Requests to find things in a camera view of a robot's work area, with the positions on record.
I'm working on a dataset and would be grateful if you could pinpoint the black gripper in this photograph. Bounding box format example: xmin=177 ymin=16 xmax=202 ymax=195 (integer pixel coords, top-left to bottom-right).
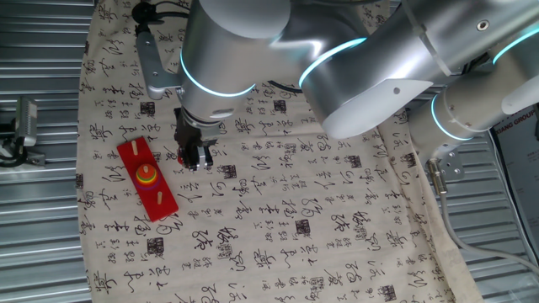
xmin=173 ymin=107 xmax=222 ymax=172

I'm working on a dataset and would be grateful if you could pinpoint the red wooden Hanoi peg board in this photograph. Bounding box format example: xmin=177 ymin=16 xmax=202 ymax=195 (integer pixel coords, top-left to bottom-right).
xmin=116 ymin=135 xmax=179 ymax=223

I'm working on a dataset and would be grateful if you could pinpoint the white calligraphy print cloth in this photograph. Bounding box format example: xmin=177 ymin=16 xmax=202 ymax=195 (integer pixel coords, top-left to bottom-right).
xmin=75 ymin=0 xmax=485 ymax=303

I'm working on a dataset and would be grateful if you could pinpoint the grey printed box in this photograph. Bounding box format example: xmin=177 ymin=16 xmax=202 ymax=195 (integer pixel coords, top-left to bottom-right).
xmin=490 ymin=104 xmax=539 ymax=253

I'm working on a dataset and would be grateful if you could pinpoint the large orange wooden ring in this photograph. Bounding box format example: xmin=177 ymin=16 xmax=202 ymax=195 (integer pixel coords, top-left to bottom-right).
xmin=135 ymin=174 xmax=160 ymax=188

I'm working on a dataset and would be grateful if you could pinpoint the purple wooden ring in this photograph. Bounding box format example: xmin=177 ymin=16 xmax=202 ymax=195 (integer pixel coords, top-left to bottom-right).
xmin=134 ymin=175 xmax=161 ymax=191

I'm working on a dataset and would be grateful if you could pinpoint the grey metal camera bracket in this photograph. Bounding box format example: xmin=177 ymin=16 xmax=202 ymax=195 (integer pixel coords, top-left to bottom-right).
xmin=135 ymin=29 xmax=186 ymax=101

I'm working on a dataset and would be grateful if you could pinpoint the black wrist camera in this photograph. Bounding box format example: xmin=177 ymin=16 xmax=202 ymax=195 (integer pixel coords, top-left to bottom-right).
xmin=131 ymin=1 xmax=164 ymax=37

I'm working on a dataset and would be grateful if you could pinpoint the silver ribbed camera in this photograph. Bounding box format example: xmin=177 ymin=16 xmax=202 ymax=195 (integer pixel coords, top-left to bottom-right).
xmin=14 ymin=96 xmax=39 ymax=147

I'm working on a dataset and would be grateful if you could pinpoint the thick grey connector cable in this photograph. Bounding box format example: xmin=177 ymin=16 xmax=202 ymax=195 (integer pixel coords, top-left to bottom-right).
xmin=425 ymin=158 xmax=539 ymax=277

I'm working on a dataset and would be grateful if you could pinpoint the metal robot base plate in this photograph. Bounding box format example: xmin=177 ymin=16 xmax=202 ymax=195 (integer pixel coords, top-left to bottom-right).
xmin=429 ymin=146 xmax=467 ymax=183

